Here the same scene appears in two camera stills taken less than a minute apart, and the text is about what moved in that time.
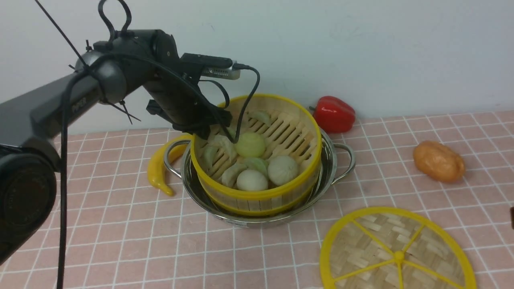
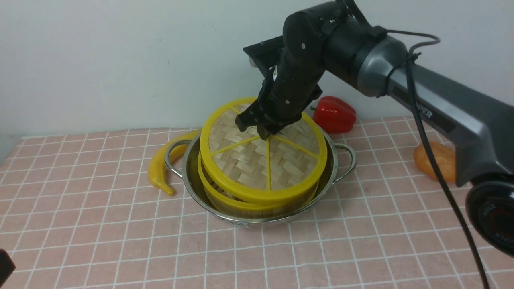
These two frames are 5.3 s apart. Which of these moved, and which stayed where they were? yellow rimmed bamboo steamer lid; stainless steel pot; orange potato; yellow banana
Moved: yellow rimmed bamboo steamer lid
Stayed: stainless steel pot; orange potato; yellow banana
